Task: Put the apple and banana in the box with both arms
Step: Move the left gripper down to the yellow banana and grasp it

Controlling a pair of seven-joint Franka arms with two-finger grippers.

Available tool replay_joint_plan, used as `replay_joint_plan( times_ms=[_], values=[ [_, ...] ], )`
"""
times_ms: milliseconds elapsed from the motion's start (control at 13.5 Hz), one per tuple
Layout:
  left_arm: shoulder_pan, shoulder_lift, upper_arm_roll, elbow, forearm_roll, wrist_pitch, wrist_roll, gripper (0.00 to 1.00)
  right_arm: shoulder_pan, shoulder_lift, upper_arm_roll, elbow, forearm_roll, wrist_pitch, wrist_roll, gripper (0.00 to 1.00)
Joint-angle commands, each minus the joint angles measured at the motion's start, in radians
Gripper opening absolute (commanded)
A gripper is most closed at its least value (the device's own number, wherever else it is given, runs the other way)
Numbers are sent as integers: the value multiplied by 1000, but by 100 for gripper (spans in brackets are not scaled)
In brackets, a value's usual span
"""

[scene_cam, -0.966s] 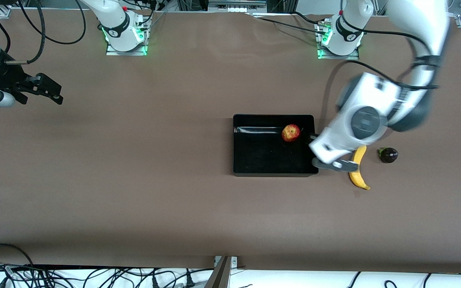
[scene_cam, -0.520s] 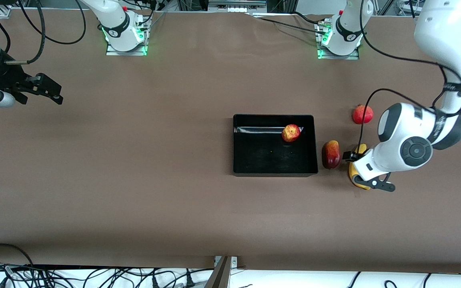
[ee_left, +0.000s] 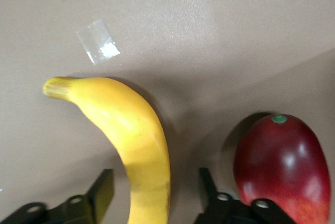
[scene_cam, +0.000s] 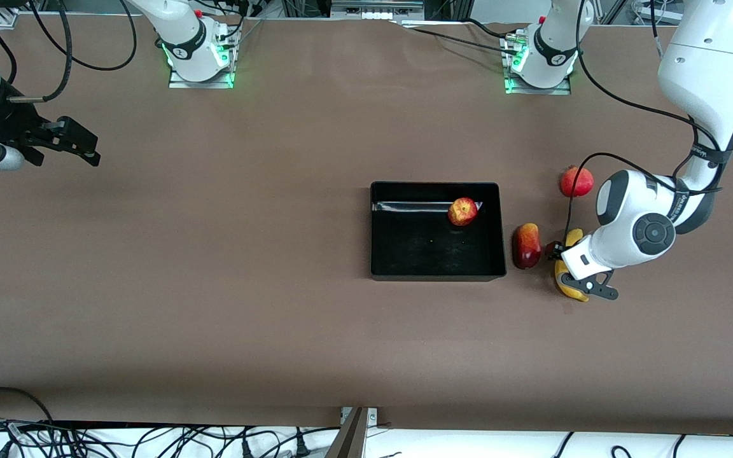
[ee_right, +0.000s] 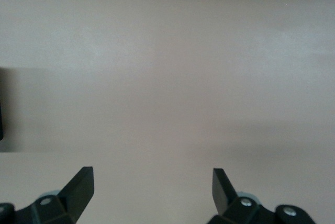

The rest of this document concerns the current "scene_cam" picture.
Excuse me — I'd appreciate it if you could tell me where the white power strip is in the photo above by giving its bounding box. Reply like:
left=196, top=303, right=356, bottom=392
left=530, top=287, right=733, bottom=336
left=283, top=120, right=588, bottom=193
left=332, top=0, right=425, bottom=21

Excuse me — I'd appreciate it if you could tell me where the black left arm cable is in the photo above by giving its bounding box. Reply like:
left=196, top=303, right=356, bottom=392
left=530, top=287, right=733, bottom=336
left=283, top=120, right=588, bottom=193
left=564, top=0, right=733, bottom=250

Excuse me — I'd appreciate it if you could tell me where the small metal bracket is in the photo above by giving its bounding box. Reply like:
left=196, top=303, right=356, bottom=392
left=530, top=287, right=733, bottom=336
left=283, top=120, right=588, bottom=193
left=340, top=407, right=379, bottom=426

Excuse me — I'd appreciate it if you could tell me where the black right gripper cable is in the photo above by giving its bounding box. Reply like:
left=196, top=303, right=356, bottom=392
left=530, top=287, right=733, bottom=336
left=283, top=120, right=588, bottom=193
left=9, top=0, right=75, bottom=104

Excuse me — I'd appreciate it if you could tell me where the red pomegranate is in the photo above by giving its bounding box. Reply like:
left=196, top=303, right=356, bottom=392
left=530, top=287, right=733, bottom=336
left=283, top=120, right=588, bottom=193
left=559, top=165, right=595, bottom=198

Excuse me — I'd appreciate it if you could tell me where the short black table cable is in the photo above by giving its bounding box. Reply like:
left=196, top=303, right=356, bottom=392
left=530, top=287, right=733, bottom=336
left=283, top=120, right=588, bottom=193
left=464, top=18, right=510, bottom=40

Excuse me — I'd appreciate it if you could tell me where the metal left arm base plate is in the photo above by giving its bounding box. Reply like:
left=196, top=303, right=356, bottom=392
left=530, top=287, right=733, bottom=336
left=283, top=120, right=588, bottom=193
left=503, top=35, right=573, bottom=96

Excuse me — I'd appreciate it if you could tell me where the black plastic box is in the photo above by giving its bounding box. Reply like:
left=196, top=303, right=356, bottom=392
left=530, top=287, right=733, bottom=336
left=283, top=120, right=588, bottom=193
left=370, top=181, right=508, bottom=282

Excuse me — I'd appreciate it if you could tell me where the long black table cable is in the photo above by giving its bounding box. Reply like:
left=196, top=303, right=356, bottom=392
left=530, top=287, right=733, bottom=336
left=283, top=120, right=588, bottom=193
left=398, top=23, right=520, bottom=55

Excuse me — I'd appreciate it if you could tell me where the yellow banana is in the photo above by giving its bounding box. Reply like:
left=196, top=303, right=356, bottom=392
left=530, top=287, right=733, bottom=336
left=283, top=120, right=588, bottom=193
left=554, top=228, right=590, bottom=303

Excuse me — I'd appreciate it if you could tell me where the red yellow mango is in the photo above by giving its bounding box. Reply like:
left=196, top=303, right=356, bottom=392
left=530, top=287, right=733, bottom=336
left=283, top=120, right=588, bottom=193
left=511, top=223, right=543, bottom=270

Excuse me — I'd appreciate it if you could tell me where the red yellow apple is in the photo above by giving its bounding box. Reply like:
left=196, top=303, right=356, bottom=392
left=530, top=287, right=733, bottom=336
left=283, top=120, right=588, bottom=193
left=447, top=197, right=479, bottom=227

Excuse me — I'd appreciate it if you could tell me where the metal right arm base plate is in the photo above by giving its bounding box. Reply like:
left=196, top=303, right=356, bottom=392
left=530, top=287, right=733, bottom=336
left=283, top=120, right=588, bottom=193
left=168, top=25, right=235, bottom=89

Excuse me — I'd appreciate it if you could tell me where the black looping cable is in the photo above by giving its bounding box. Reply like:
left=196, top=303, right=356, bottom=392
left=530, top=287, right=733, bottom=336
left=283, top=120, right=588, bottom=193
left=29, top=0, right=138, bottom=72

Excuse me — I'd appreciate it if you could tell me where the grey metal beam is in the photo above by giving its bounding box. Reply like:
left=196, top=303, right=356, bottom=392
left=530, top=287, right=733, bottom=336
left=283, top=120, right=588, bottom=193
left=324, top=407, right=368, bottom=458

